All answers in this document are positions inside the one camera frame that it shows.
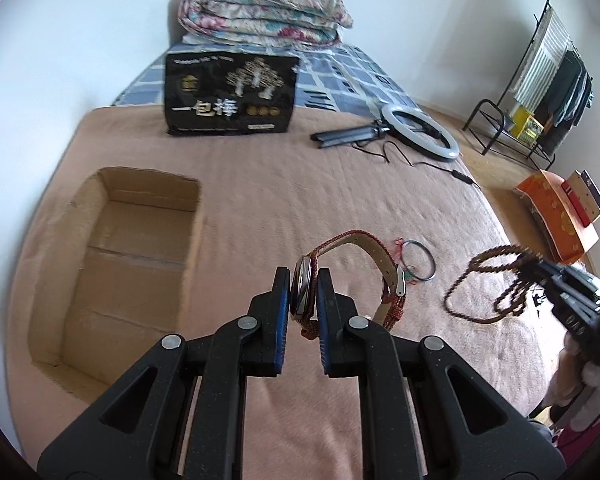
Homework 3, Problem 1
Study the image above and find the brown wooden bead necklace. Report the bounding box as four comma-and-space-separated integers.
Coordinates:
443, 244, 544, 325

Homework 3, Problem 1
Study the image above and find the red strap wristwatch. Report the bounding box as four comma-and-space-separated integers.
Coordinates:
289, 230, 406, 340

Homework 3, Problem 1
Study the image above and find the orange gift box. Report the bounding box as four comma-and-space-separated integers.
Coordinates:
514, 170, 600, 264

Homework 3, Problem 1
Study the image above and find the cardboard box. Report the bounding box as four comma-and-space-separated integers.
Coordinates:
28, 167, 204, 402

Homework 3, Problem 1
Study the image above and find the black metal rack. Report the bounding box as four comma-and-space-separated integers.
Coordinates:
463, 0, 594, 169

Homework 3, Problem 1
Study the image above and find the black folded tripod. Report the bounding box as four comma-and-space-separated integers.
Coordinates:
310, 122, 390, 148

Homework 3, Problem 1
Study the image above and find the blue checkered bed sheet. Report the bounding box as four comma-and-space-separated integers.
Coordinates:
110, 41, 422, 114

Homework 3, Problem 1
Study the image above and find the black printed gift box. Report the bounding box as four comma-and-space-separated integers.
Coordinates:
163, 51, 300, 136

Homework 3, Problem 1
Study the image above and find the folded floral quilt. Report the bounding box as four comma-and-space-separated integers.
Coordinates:
178, 0, 354, 49

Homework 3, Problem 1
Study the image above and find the green jade pendant red cord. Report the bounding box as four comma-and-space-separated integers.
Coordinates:
390, 236, 420, 286

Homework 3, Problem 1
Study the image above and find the black ring light cable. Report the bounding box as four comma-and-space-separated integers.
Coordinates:
352, 138, 484, 192

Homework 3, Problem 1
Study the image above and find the blue bangle bracelet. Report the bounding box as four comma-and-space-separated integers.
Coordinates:
398, 239, 438, 283

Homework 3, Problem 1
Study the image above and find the white ring light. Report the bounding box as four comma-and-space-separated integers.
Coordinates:
381, 104, 460, 162

